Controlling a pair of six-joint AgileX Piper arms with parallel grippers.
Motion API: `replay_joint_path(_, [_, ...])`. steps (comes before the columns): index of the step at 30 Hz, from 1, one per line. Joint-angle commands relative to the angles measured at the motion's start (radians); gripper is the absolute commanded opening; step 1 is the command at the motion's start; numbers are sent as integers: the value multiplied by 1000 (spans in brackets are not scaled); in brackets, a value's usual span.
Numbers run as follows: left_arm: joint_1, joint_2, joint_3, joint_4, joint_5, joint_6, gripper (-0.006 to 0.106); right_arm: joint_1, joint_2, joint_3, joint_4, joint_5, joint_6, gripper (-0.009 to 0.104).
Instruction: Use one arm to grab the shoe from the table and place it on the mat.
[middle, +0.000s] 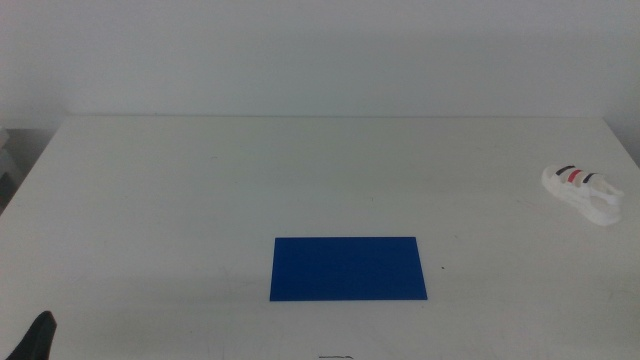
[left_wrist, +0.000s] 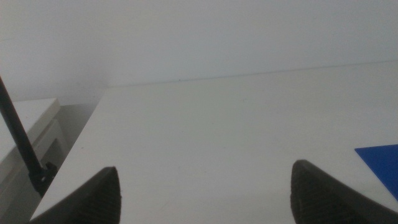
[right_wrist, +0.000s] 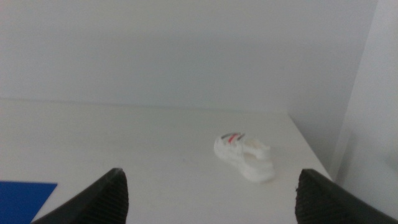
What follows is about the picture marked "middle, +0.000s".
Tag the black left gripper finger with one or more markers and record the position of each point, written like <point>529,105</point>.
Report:
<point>37,340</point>

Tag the blue rectangular mat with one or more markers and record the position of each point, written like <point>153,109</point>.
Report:
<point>348,270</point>

